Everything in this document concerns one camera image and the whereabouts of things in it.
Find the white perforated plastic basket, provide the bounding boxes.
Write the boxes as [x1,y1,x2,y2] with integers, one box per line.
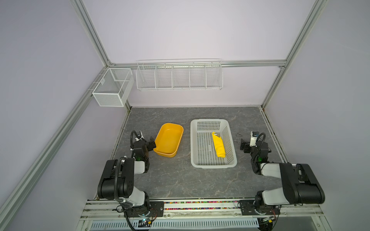
[190,119,237,169]

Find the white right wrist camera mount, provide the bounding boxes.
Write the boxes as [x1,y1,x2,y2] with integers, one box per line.
[250,131,260,147]

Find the yellow paper napkin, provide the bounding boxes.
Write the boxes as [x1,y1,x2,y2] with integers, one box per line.
[212,132,226,158]

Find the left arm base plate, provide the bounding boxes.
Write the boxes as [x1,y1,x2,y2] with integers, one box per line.
[125,201,164,218]

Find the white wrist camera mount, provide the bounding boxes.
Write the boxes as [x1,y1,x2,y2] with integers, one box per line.
[250,131,260,147]
[135,131,144,141]

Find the white mesh box basket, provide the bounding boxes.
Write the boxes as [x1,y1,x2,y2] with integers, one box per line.
[92,68,135,107]

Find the yellow plastic tray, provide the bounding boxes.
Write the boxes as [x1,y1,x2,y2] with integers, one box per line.
[154,123,184,158]

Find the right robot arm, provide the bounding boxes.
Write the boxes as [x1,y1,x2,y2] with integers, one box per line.
[238,131,325,215]

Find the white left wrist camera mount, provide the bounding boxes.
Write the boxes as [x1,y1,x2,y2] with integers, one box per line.
[135,131,144,141]

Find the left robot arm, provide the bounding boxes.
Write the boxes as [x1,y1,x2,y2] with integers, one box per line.
[97,131,156,217]

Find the white vent grille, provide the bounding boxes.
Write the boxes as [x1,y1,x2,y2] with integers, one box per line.
[90,218,260,231]

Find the white wire shelf rack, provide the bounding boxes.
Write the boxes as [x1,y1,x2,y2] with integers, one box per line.
[136,59,224,90]

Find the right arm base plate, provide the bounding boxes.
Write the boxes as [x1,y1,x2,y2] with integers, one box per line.
[237,200,280,216]

